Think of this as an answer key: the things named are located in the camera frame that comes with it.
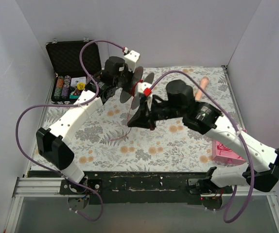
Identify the black cable spool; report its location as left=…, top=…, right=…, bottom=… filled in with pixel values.
left=120, top=67, right=155, bottom=110

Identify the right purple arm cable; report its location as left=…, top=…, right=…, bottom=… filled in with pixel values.
left=150, top=70, right=256, bottom=224

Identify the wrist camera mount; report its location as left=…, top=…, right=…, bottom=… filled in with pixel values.
left=123, top=47, right=140, bottom=72
left=133, top=82, right=153, bottom=111

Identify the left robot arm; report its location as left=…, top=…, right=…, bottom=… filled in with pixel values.
left=36, top=50, right=143, bottom=194

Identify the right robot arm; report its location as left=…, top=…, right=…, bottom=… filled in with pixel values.
left=127, top=80, right=279, bottom=194

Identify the black poker chip case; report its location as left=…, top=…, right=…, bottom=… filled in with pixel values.
left=45, top=36, right=104, bottom=106

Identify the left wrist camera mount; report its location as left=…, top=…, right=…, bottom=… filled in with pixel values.
left=123, top=47, right=140, bottom=72

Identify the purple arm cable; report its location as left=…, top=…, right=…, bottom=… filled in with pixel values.
left=15, top=40, right=130, bottom=222
left=150, top=70, right=256, bottom=224

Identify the beige toy microphone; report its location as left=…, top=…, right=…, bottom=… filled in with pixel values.
left=195, top=77, right=209, bottom=101

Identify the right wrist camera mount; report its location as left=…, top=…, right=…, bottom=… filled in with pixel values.
left=133, top=82, right=153, bottom=111

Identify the red thin cable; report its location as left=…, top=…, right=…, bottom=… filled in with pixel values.
left=106, top=79, right=145, bottom=142

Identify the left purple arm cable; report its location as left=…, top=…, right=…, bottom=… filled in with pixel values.
left=15, top=40, right=130, bottom=222

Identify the pink plastic box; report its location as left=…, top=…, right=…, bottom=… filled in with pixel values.
left=212, top=140, right=246, bottom=165

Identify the red cable bundle in box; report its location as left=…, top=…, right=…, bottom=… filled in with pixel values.
left=216, top=143, right=242, bottom=160

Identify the black front base bar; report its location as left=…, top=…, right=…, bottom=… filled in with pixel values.
left=59, top=171, right=230, bottom=206

